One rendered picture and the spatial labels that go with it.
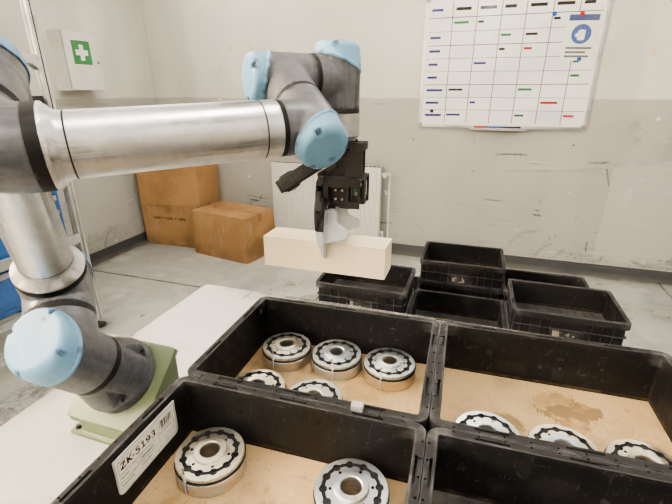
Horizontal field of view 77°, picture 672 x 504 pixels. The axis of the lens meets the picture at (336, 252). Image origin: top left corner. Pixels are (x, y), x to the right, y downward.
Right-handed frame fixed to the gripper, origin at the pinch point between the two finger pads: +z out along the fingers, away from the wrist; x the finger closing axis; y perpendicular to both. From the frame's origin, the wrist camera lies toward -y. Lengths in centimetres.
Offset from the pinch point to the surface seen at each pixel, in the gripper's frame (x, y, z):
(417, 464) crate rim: -31.2, 22.8, 15.8
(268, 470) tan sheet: -29.8, 0.9, 25.9
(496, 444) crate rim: -24.7, 32.2, 15.8
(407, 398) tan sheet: -7.3, 18.4, 25.8
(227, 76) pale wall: 283, -192, -41
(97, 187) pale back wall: 197, -273, 47
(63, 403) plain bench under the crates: -18, -58, 39
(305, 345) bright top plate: -1.0, -4.6, 22.9
